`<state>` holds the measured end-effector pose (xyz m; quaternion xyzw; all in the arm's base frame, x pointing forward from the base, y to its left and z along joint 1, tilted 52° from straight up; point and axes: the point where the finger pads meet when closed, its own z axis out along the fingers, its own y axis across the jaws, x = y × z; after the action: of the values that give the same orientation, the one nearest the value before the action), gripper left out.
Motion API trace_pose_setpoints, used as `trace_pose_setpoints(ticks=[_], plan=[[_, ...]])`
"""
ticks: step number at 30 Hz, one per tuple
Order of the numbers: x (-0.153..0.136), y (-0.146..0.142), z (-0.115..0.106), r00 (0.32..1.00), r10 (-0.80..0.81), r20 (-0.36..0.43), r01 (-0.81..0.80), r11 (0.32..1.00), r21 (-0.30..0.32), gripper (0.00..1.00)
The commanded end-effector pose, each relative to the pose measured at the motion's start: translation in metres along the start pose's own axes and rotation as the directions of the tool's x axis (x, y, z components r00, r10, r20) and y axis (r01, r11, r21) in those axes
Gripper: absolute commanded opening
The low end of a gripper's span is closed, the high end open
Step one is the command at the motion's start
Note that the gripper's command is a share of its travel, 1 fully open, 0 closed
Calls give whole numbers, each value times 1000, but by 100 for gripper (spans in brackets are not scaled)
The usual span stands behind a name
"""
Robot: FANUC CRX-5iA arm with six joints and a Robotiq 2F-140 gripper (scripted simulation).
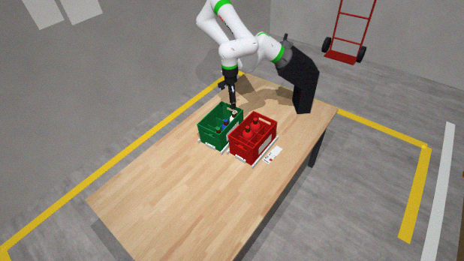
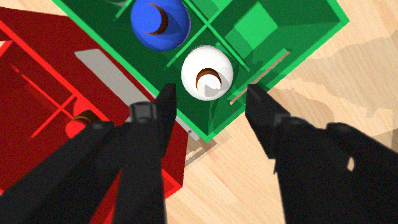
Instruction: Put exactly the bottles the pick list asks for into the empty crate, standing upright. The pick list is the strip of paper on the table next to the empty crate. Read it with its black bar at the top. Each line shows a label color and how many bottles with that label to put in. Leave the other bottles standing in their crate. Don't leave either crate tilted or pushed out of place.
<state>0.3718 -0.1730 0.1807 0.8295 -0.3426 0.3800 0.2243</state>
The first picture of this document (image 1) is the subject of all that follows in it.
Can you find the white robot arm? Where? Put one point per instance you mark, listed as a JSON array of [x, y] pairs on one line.
[[247, 50]]

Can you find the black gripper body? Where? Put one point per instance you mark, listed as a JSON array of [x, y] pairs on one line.
[[230, 81]]

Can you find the green crate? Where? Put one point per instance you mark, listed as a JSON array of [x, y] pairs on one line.
[[214, 119]]

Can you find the white paper pick list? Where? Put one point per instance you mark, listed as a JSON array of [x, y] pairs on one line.
[[272, 154]]

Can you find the blue bottle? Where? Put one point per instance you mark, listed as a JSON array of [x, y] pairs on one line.
[[224, 125]]

